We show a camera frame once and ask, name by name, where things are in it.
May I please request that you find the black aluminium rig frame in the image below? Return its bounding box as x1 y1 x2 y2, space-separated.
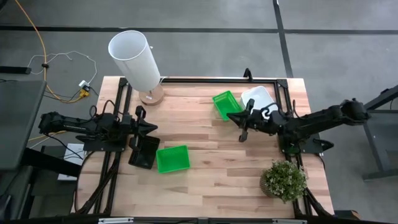
74 76 335 218

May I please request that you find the orange floor cable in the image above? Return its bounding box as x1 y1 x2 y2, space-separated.
14 0 91 104

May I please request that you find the white lamp with wooden base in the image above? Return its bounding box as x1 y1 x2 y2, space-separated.
108 29 165 107

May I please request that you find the potted green plant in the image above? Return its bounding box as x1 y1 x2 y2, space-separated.
259 159 308 205

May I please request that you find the black flat floor bar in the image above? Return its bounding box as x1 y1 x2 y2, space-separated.
0 65 32 75

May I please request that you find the thin white floor cable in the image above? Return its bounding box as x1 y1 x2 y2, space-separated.
27 50 98 88

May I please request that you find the black desk foot beam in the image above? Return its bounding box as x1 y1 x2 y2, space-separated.
21 147 82 178

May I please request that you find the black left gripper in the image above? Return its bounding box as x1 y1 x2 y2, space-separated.
123 105 158 151

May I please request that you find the grey desk with black legs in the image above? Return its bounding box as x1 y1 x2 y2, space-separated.
341 83 398 181

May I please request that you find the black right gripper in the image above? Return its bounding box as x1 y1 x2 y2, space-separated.
227 98 276 142

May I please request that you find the silver metal bracket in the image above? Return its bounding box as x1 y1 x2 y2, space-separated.
98 217 134 224
272 218 308 224

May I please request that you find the black slotted plastic basket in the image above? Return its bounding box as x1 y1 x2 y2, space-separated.
127 134 161 170

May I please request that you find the white flat box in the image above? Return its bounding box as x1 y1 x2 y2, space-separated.
57 142 86 182

